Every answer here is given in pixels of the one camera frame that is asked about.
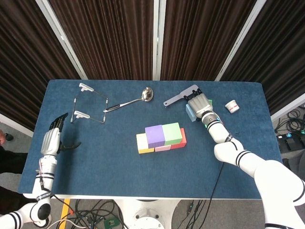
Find yellow pink block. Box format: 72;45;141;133
136;133;155;155

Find small green box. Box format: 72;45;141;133
103;217;120;229

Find purple foam cube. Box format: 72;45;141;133
144;125;165;148

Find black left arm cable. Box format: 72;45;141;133
39;169;74;213

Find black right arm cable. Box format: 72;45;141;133
202;163;226;229

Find white partition post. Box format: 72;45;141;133
214;0;267;82
271;99;305;122
152;0;167;81
0;113;34;138
35;0;88;80

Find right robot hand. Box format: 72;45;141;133
183;87;214;119

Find black cables green plug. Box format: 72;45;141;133
176;199;208;229

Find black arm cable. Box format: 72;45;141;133
39;169;74;213
202;163;226;229

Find steel ladle black handle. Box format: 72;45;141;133
102;87;154;114

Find white table frame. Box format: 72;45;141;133
22;193;263;200

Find black power adapters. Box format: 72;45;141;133
276;133;305;151

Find brown pleated curtain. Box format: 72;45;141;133
0;0;81;131
220;0;305;115
49;0;155;81
161;0;258;81

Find wire rack white clips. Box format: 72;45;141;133
70;83;109;124

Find green foam cube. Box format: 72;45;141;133
162;122;183;146

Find coiled black floor cables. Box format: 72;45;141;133
274;104;305;135

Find light blue foam cube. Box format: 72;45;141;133
185;104;200;123

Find pink foam cube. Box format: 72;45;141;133
154;144;172;153

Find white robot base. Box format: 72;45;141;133
113;199;183;229

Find red foam cube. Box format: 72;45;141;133
170;128;187;150

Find blue velvet table cloth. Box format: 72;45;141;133
18;79;286;199

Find white floor cable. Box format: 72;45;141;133
49;219;83;229

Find grey plastic spatula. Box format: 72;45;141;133
163;84;199;107

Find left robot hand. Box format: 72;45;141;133
40;112;82;157

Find person in black clothing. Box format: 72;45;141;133
0;130;33;215

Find small white jar red label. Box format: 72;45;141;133
224;100;240;115

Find yellow floor tape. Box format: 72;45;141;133
61;199;71;220

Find black floor cable tangle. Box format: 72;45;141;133
75;199;127;229

